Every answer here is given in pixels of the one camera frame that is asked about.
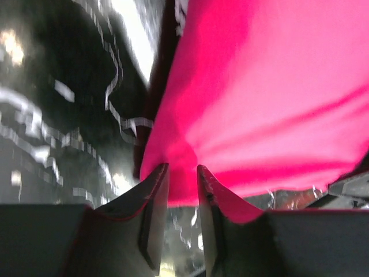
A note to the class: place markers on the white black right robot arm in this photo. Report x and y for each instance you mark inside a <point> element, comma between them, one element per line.
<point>348,192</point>

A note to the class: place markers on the bright pink t shirt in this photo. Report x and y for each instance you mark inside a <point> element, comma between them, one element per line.
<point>268,95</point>

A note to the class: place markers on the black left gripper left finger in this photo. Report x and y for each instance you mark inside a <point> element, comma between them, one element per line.
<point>121,238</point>

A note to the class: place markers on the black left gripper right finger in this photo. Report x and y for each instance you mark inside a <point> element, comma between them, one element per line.
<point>243,240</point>

